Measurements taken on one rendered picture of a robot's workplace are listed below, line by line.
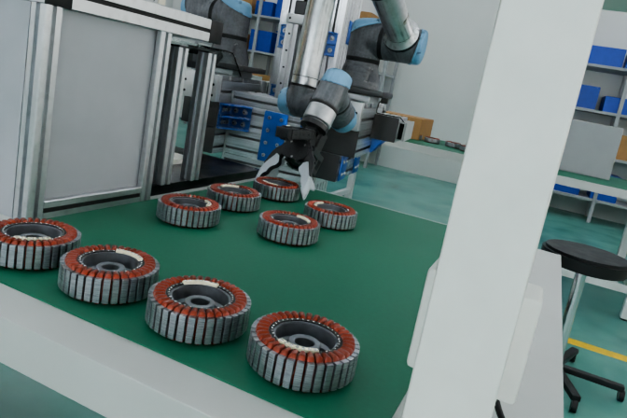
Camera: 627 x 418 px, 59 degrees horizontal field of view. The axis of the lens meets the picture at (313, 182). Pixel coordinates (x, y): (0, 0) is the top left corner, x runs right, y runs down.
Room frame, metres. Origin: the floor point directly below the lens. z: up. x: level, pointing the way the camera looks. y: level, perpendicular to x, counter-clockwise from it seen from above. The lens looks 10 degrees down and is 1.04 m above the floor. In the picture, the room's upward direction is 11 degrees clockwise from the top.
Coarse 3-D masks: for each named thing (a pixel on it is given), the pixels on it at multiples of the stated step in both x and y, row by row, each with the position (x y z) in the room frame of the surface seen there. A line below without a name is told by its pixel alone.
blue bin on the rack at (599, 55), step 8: (592, 48) 6.58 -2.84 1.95; (600, 48) 6.56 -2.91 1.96; (608, 48) 6.53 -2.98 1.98; (592, 56) 6.58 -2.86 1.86; (600, 56) 6.55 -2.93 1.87; (608, 56) 6.52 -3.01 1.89; (616, 56) 6.49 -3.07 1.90; (624, 56) 6.46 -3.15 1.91; (608, 64) 6.51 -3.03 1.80; (616, 64) 6.48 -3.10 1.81
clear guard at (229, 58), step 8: (176, 40) 1.21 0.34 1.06; (192, 48) 1.47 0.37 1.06; (200, 48) 1.45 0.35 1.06; (208, 48) 1.32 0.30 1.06; (216, 56) 1.45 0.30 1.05; (224, 56) 1.44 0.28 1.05; (232, 56) 1.43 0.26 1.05; (216, 64) 1.48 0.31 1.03; (224, 64) 1.46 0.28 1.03; (232, 64) 1.45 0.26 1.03; (216, 72) 1.50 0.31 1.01; (224, 72) 1.49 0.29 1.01; (232, 72) 1.47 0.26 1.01
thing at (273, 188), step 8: (264, 176) 1.31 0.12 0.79; (256, 184) 1.26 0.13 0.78; (264, 184) 1.24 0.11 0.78; (272, 184) 1.24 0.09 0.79; (280, 184) 1.32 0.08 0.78; (288, 184) 1.30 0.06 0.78; (296, 184) 1.29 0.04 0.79; (264, 192) 1.24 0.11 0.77; (272, 192) 1.23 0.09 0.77; (280, 192) 1.24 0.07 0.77; (288, 192) 1.24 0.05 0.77; (296, 192) 1.26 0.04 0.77; (272, 200) 1.24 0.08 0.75; (280, 200) 1.23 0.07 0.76; (288, 200) 1.24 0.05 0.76; (296, 200) 1.26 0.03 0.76
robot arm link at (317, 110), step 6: (312, 102) 1.39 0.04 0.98; (306, 108) 1.40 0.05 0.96; (312, 108) 1.37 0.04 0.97; (318, 108) 1.37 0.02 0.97; (324, 108) 1.37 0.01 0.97; (330, 108) 1.38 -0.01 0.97; (306, 114) 1.37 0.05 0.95; (312, 114) 1.36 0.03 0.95; (318, 114) 1.36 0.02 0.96; (324, 114) 1.37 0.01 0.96; (330, 114) 1.38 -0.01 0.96; (324, 120) 1.36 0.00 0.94; (330, 120) 1.38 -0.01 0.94; (330, 126) 1.39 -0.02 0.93
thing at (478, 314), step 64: (512, 0) 0.37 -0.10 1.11; (576, 0) 0.36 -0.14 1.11; (512, 64) 0.37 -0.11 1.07; (576, 64) 0.36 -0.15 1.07; (512, 128) 0.37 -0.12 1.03; (512, 192) 0.36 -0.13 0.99; (448, 256) 0.37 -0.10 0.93; (512, 256) 0.36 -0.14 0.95; (448, 320) 0.37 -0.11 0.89; (512, 320) 0.36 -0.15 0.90; (448, 384) 0.37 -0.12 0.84; (512, 384) 0.41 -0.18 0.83
